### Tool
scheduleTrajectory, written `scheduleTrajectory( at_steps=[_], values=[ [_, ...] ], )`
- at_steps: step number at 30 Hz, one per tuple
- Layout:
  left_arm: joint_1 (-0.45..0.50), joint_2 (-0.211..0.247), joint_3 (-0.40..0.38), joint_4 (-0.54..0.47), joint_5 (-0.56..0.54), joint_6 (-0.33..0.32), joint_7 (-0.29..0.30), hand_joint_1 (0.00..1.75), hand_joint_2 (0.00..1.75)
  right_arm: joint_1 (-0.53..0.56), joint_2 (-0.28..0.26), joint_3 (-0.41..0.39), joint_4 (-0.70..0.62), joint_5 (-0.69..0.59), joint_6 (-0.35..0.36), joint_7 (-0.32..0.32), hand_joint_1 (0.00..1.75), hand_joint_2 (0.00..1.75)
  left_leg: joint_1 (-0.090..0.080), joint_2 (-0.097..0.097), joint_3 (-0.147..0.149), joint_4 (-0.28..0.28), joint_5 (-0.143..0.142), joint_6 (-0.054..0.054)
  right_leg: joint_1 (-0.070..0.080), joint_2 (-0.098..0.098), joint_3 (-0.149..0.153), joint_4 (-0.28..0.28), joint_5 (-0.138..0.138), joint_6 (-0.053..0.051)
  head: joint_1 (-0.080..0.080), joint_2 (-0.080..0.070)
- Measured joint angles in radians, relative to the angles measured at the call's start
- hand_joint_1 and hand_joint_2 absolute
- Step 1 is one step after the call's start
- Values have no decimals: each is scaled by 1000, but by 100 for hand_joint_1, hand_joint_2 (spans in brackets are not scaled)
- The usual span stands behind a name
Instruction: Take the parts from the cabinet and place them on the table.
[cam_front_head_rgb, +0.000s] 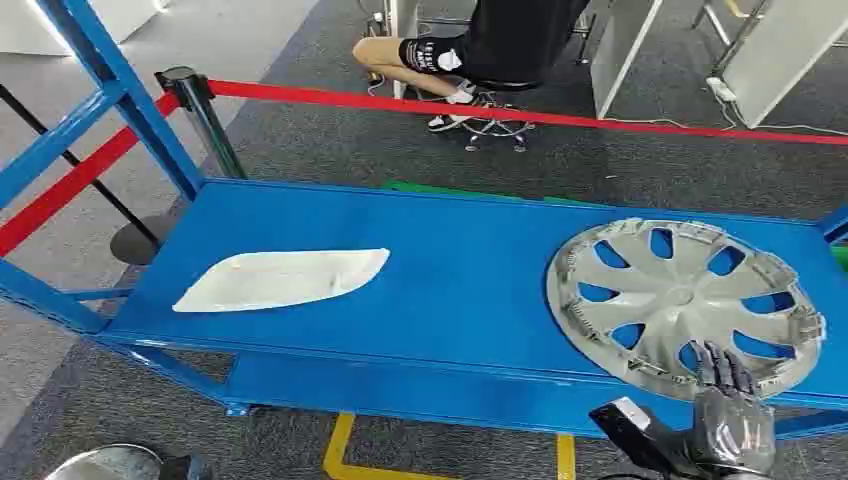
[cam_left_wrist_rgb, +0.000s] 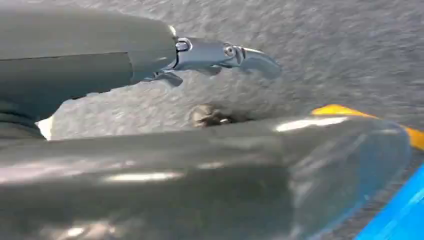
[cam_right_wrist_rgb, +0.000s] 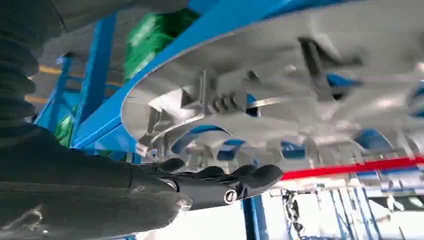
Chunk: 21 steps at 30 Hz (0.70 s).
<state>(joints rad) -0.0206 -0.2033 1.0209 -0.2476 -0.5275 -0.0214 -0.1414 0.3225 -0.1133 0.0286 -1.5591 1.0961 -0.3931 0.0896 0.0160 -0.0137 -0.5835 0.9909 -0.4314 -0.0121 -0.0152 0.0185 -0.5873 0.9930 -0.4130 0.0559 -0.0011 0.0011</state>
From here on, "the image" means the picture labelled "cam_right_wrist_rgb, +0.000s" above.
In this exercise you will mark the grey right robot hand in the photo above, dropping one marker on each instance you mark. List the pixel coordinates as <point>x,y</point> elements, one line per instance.
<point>82,185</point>

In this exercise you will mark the ribbed grey right arm sleeve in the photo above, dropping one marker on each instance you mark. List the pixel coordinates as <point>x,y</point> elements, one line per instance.
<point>16,76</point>

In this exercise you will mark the large grey stamped metal part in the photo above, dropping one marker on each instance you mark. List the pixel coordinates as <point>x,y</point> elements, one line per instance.
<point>281,82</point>

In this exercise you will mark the red bar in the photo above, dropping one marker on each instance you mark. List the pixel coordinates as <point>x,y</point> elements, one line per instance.
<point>348,168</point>

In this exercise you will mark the blue metal rack frame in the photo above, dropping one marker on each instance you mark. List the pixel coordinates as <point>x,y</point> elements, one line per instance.
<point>96,76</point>

